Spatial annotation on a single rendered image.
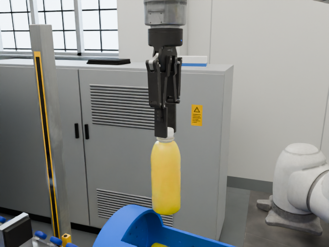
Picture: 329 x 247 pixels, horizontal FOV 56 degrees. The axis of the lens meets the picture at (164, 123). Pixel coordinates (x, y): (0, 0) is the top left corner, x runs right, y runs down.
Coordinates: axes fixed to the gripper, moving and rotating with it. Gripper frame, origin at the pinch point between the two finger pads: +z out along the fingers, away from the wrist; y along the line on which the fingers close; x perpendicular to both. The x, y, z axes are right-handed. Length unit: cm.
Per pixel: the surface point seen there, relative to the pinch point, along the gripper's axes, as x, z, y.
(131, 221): -5.3, 23.6, 7.5
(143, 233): -10.4, 36.7, -5.8
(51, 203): -69, 52, -25
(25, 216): -51, 39, 2
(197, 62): -48, -2, -144
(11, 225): -51, 39, 7
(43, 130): -69, 18, -24
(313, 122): 28, 61, -267
